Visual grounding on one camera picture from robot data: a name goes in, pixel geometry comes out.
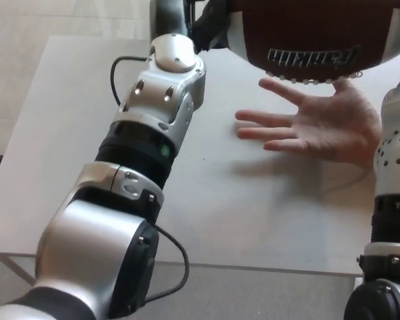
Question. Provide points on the brown leather american football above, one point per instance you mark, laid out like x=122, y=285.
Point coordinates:
x=303, y=30

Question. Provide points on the white metal table frame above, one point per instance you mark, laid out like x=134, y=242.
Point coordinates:
x=16, y=268

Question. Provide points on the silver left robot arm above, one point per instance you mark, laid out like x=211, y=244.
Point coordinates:
x=86, y=233

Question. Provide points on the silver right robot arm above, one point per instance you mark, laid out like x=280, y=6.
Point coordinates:
x=393, y=166

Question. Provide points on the person's bare open hand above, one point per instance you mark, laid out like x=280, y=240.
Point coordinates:
x=336, y=126

